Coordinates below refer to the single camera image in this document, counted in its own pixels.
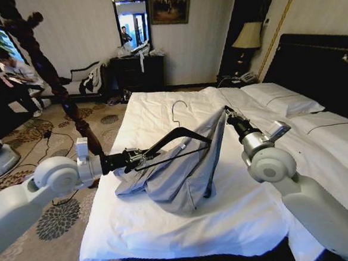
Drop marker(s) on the bed with white sheet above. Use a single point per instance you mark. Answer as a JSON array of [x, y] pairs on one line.
[[169, 235]]

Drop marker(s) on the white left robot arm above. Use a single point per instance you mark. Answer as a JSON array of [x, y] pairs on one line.
[[54, 174]]

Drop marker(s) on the grey shirt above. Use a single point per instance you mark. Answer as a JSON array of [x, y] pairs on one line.
[[171, 184]]

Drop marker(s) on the white crumpled bag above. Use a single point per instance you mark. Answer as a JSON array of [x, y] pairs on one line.
[[157, 52]]

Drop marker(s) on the dark wooden dresser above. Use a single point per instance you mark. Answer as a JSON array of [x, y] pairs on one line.
[[134, 75]]

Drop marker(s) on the table lamp with cream shade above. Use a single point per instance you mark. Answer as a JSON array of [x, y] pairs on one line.
[[247, 37]]

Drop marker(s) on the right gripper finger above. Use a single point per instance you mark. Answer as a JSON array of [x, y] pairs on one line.
[[237, 114], [229, 112]]

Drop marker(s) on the framed painting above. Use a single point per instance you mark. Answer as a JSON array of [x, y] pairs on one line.
[[169, 5]]

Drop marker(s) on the dark turned wooden post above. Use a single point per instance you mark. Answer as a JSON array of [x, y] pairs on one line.
[[49, 76]]

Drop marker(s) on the dark shoes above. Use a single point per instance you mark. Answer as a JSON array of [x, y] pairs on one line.
[[121, 96]]

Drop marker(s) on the clear plastic bag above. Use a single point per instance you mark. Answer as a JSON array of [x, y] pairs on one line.
[[124, 51]]

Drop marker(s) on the black hanger with silver hook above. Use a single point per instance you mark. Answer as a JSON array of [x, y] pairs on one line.
[[162, 140]]

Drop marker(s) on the white pillow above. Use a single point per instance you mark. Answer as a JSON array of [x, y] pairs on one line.
[[282, 99], [325, 123]]

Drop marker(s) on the dark chaise with white cushion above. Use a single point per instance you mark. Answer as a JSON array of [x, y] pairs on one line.
[[75, 79]]

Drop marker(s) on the white hanging cloth strip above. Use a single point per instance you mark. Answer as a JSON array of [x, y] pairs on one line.
[[142, 62]]

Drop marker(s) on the dark nightstand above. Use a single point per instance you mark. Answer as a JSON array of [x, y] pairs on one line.
[[228, 79]]

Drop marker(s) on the black and white cloth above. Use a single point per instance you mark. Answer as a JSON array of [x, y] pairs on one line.
[[92, 79]]

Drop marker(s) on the dark framed wall mirror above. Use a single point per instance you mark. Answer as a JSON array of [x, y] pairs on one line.
[[131, 17]]

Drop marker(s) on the dark bed headboard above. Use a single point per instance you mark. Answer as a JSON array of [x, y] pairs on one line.
[[312, 64]]

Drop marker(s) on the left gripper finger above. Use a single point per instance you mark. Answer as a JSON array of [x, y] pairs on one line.
[[136, 152], [137, 165]]

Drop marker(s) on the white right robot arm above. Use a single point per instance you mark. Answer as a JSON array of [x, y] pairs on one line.
[[301, 193]]

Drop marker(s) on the white telephone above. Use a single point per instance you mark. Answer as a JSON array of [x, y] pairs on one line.
[[246, 77]]

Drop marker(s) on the person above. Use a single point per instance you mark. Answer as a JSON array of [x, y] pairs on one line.
[[126, 36], [17, 72]]

